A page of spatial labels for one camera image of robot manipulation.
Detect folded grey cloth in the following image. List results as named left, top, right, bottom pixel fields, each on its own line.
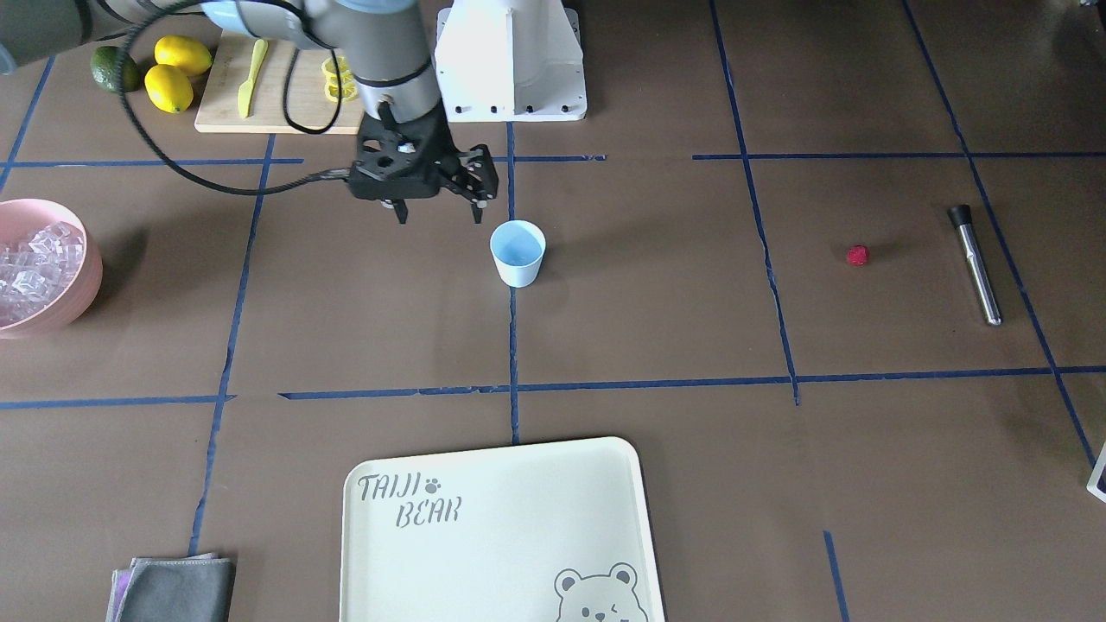
left=105, top=554, right=236, bottom=621

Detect yellow lemon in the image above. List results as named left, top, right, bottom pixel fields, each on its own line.
left=143, top=64, right=194, bottom=114
left=154, top=35, right=213, bottom=76

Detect green lime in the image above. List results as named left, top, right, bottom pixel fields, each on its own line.
left=90, top=46, right=143, bottom=93

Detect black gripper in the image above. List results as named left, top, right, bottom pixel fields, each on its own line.
left=348, top=108, right=500, bottom=225

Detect light blue cup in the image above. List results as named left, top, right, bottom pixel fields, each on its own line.
left=489, top=219, right=547, bottom=288

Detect yellow plastic knife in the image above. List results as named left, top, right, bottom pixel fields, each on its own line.
left=237, top=39, right=269, bottom=120

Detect red strawberry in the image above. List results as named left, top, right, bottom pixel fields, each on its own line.
left=846, top=243, right=870, bottom=267

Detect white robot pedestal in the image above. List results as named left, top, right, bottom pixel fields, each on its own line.
left=434, top=1, right=588, bottom=124

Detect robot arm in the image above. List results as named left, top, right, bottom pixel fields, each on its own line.
left=1, top=1, right=499, bottom=224

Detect pink bowl of ice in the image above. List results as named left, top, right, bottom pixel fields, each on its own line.
left=1, top=200, right=103, bottom=340

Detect steel muddler black tip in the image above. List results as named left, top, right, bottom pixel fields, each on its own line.
left=945, top=204, right=1003, bottom=326

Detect lemon slices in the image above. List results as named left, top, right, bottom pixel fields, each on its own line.
left=321, top=55, right=359, bottom=103

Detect cream bear tray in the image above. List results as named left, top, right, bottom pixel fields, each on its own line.
left=337, top=436, right=666, bottom=621

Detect wooden cutting board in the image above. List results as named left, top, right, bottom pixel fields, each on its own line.
left=194, top=30, right=364, bottom=135

